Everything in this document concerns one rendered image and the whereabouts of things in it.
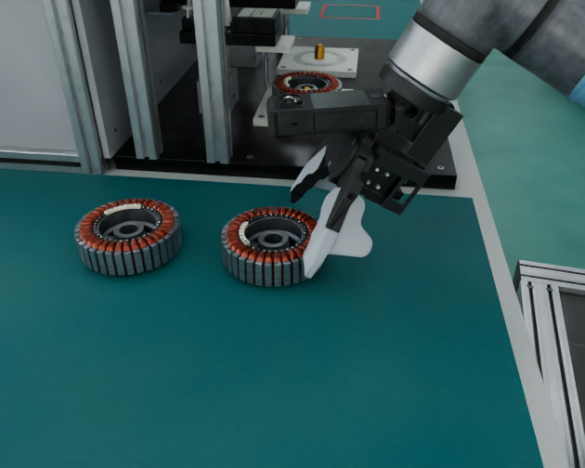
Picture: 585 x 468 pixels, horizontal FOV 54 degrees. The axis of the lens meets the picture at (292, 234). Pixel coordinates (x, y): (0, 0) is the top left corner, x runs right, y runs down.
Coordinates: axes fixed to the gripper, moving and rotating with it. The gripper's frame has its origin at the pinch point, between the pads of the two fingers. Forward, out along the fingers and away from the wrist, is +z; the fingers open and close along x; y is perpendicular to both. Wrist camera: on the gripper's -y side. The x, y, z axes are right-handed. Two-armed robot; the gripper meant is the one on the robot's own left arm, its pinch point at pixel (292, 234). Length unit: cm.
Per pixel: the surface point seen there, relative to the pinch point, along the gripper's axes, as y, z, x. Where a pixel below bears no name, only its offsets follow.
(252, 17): -8.9, -10.9, 36.4
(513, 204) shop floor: 123, 20, 126
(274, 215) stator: -1.6, 0.6, 3.4
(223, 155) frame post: -6.5, 3.6, 19.5
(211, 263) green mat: -6.2, 7.2, -0.2
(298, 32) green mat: 11, -3, 93
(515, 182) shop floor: 130, 15, 143
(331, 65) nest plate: 11, -6, 56
